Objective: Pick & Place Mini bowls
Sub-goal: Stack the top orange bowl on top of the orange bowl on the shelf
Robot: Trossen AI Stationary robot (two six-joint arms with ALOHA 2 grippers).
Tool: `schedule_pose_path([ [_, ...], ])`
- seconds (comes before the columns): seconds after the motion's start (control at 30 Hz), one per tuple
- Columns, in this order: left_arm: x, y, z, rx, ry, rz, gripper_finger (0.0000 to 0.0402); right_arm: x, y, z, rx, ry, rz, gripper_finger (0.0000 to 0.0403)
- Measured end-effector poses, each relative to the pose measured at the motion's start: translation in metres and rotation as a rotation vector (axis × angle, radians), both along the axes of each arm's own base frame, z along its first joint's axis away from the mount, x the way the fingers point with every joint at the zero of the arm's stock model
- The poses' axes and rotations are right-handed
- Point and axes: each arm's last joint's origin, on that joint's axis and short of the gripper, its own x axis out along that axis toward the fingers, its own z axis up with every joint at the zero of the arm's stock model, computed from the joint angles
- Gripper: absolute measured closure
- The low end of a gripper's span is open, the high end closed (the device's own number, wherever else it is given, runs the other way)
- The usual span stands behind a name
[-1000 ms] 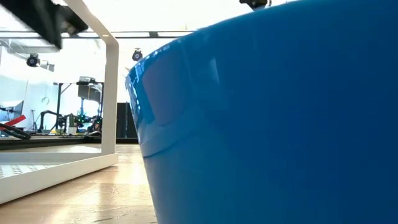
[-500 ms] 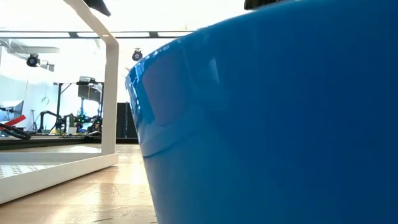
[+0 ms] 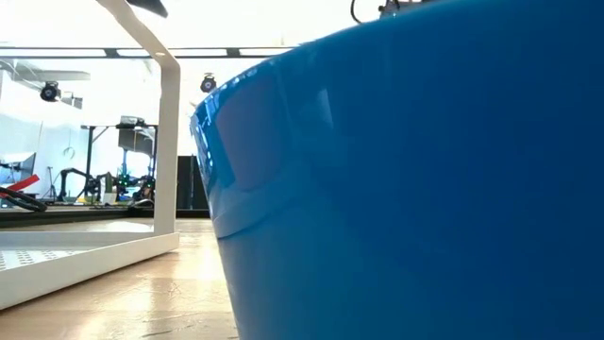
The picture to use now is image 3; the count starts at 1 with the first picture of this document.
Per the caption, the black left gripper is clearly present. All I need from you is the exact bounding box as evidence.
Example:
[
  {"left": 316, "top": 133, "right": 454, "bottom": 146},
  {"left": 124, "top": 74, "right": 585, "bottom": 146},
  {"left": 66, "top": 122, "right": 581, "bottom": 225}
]
[{"left": 378, "top": 0, "right": 426, "bottom": 20}]

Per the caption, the blue plastic mini bowl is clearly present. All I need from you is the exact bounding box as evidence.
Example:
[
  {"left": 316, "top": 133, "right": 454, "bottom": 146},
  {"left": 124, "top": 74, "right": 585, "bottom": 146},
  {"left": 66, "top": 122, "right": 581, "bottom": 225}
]
[{"left": 190, "top": 0, "right": 604, "bottom": 340}]

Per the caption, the white perforated metal tray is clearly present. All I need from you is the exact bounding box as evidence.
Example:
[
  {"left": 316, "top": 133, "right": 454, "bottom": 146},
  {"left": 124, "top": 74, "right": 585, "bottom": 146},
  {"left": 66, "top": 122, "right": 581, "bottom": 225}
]
[{"left": 0, "top": 0, "right": 182, "bottom": 311}]

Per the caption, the black cabinet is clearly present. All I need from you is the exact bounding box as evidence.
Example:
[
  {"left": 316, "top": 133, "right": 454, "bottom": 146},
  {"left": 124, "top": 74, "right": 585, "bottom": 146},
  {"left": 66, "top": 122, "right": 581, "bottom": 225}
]
[{"left": 176, "top": 155, "right": 211, "bottom": 212}]

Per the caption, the background monitor screen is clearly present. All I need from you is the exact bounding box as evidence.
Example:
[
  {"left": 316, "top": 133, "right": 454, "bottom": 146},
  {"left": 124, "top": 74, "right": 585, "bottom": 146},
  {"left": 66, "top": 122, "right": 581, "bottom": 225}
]
[{"left": 116, "top": 127, "right": 157, "bottom": 157}]

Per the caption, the thin black tripod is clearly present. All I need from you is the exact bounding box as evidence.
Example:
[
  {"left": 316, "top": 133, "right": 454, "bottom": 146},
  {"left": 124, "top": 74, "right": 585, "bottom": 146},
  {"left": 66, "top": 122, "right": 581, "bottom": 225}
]
[{"left": 44, "top": 165, "right": 58, "bottom": 202}]

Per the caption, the grey background monitor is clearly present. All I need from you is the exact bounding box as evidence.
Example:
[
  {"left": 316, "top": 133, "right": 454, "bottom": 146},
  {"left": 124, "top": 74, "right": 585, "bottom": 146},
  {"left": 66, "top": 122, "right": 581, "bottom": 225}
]
[{"left": 0, "top": 151, "right": 38, "bottom": 188}]

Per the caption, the red strip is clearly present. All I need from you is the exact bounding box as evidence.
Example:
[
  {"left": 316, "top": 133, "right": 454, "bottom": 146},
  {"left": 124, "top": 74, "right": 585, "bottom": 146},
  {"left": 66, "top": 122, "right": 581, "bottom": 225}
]
[{"left": 0, "top": 174, "right": 42, "bottom": 196}]

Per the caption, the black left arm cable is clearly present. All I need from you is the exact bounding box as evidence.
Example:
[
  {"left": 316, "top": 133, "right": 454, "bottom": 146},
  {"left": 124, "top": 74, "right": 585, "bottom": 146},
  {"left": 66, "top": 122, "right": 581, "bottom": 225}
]
[{"left": 349, "top": 0, "right": 378, "bottom": 25}]

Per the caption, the black ceiling rail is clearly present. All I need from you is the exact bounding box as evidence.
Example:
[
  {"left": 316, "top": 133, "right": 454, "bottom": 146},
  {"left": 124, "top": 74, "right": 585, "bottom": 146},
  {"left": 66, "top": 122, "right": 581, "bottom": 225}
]
[{"left": 0, "top": 45, "right": 296, "bottom": 60}]

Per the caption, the black background workstation frame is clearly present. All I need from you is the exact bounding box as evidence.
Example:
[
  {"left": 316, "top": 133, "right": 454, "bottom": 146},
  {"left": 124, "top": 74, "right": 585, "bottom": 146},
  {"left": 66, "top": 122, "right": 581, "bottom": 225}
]
[{"left": 79, "top": 115, "right": 159, "bottom": 204}]

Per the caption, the grey ceiling duct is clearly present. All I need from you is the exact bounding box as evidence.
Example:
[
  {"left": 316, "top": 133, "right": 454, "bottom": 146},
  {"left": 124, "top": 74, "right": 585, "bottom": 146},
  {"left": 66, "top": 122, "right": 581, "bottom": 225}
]
[{"left": 0, "top": 59, "right": 92, "bottom": 111}]

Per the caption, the black aluminium table frame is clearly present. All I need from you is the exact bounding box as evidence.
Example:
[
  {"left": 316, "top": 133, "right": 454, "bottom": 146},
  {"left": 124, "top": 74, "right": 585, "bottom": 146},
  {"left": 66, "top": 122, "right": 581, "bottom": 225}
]
[{"left": 0, "top": 206, "right": 212, "bottom": 230}]

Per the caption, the thick black cable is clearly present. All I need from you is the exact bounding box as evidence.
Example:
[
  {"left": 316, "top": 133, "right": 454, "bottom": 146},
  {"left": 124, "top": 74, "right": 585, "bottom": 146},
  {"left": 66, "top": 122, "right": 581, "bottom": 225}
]
[{"left": 0, "top": 186, "right": 48, "bottom": 213}]

